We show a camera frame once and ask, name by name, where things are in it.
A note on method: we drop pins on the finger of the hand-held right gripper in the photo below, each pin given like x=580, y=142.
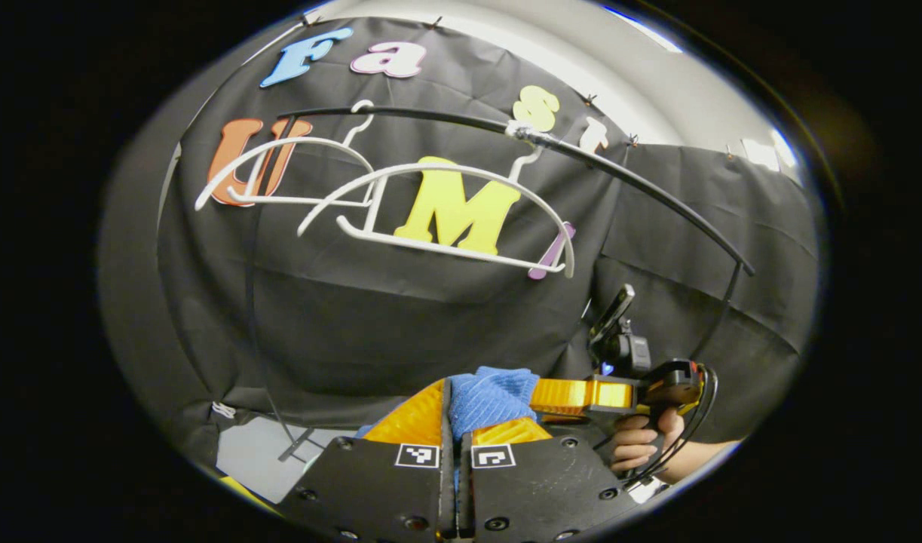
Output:
x=574, y=394

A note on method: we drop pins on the white plastic clip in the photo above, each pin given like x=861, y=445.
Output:
x=224, y=409

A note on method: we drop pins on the blue shirt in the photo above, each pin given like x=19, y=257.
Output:
x=491, y=396

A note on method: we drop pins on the white plastic hanger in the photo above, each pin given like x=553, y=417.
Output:
x=430, y=245
x=280, y=145

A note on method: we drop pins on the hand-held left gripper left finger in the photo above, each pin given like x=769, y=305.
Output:
x=385, y=490

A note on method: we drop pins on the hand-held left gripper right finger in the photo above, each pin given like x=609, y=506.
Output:
x=536, y=490

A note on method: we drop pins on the black clothes rack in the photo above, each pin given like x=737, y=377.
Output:
x=641, y=185

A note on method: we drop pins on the black backdrop cloth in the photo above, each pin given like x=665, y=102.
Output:
x=400, y=324

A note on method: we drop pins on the small ceiling light panel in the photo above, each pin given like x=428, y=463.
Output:
x=762, y=154

